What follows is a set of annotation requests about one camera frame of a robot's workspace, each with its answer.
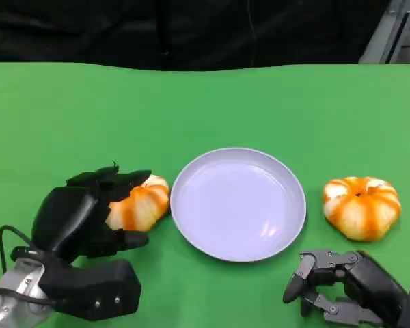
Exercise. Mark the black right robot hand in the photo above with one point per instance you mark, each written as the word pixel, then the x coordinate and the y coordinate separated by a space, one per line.
pixel 369 283

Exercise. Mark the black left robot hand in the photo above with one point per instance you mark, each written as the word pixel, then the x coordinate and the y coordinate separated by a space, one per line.
pixel 68 218

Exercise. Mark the orange and white bread roll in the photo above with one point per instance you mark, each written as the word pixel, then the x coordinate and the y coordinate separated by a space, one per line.
pixel 362 212
pixel 147 205

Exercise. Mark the lilac plate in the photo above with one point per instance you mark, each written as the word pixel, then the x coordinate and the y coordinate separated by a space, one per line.
pixel 239 212

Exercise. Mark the green table cloth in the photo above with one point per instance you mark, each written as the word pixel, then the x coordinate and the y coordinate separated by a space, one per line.
pixel 205 112

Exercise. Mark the black backdrop curtain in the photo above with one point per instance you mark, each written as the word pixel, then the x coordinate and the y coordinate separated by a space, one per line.
pixel 123 30

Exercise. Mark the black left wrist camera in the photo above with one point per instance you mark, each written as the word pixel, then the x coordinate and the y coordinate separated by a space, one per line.
pixel 99 290

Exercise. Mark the grey aluminium frame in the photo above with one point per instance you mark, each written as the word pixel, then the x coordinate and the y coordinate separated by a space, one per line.
pixel 382 37

